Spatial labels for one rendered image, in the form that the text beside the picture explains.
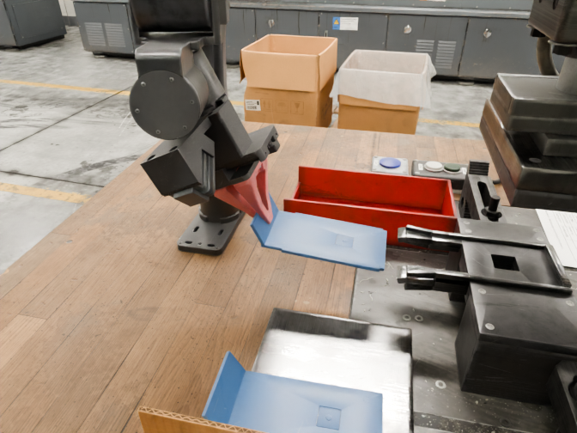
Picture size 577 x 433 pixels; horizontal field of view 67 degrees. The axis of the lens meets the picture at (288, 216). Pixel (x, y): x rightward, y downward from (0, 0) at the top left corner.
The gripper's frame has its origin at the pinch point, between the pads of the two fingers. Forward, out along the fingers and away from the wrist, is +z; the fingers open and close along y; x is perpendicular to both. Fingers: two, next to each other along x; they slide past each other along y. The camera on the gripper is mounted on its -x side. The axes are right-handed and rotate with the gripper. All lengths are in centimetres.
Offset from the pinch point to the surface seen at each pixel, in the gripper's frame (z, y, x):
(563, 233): 29.1, 32.6, 21.2
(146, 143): 37, -190, 224
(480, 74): 149, 45, 433
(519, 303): 13.8, 24.0, -6.3
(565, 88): -4.4, 31.5, -1.0
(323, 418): 11.2, 5.9, -19.1
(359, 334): 13.1, 7.6, -8.1
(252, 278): 9.0, -7.1, 0.5
